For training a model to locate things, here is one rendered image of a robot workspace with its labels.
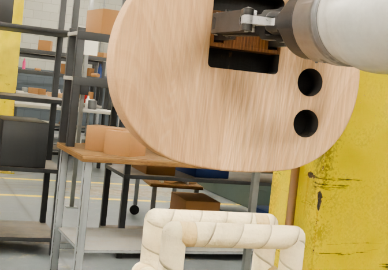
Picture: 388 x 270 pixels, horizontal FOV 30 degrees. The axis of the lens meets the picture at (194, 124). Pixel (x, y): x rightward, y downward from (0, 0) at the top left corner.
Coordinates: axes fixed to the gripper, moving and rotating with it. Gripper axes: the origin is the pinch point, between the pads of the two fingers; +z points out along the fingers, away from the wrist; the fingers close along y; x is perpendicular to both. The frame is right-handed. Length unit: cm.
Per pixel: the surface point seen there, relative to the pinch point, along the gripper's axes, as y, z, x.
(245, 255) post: 153, 323, -106
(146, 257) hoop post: -8.9, 5.6, -31.2
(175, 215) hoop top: -5.6, 5.4, -25.3
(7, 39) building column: 43, 878, 38
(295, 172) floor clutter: 56, 88, -27
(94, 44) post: 111, 652, 32
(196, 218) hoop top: -2.6, 5.2, -25.6
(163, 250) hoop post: -9.2, -2.2, -28.3
